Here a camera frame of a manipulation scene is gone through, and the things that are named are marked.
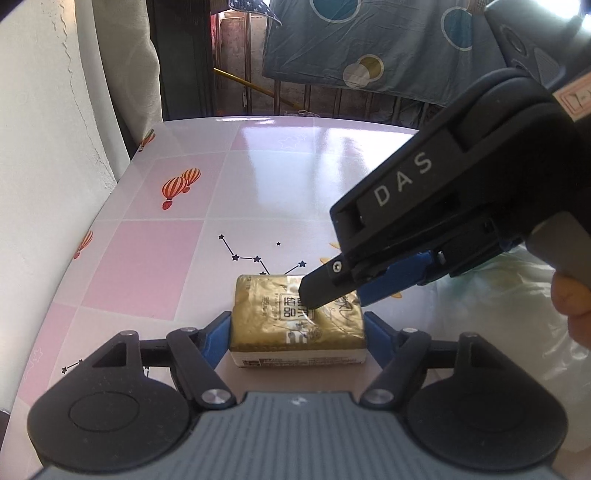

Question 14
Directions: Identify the yellow stick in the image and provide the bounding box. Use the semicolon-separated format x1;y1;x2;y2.
213;67;301;114

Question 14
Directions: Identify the blue circle-print sheet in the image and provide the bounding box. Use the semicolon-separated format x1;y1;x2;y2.
262;0;513;109

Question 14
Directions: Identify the light blue plastic bag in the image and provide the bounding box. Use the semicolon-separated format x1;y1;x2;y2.
406;244;591;462

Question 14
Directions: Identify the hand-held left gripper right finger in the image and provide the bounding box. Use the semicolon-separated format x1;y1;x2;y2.
362;313;502;409

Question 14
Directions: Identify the beige curtain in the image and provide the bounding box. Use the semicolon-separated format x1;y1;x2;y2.
99;0;162;160

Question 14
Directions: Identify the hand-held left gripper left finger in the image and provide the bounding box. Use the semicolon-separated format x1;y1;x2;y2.
93;311;234;409

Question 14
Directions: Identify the gold tissue pack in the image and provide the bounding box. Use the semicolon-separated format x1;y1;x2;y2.
229;273;369;368

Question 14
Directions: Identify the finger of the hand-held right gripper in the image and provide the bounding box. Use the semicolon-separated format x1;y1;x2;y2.
359;253;437;306
298;259;358;309

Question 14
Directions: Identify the dark door frame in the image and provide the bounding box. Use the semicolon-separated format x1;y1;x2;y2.
147;0;222;121

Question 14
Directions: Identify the blue star-print cloth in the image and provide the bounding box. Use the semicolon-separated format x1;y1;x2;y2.
228;0;283;28

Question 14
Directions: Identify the person's right hand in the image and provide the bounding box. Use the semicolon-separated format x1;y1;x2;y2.
551;273;591;349

